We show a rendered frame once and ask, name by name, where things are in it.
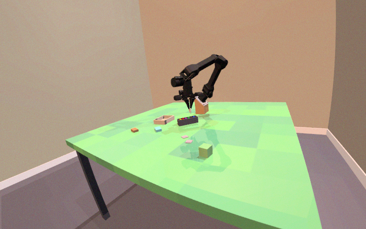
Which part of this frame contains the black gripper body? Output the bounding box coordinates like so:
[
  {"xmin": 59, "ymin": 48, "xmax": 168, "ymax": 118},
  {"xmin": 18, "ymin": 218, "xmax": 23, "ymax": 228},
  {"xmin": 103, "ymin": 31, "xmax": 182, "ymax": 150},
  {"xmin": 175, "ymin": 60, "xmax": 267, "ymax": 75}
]
[{"xmin": 173, "ymin": 85, "xmax": 203, "ymax": 101}]

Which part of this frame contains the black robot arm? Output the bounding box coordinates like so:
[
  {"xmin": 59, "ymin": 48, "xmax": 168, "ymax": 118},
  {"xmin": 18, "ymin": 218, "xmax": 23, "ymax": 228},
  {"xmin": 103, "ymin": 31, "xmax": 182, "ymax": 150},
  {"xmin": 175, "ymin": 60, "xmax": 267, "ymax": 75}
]
[{"xmin": 171, "ymin": 54, "xmax": 228, "ymax": 103}]

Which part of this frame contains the olive green cube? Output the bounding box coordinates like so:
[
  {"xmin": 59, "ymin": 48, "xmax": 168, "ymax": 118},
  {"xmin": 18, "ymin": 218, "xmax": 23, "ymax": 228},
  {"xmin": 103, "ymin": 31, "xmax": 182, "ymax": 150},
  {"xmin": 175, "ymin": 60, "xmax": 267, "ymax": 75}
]
[{"xmin": 199, "ymin": 143, "xmax": 213, "ymax": 158}]

